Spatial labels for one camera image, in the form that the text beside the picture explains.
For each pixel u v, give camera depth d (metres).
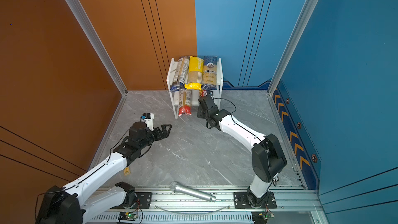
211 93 0.76
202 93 0.87
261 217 0.70
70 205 0.39
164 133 0.74
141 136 0.63
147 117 0.73
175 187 0.74
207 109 0.65
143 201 0.74
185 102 0.87
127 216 0.71
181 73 0.79
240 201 0.73
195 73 0.79
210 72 0.79
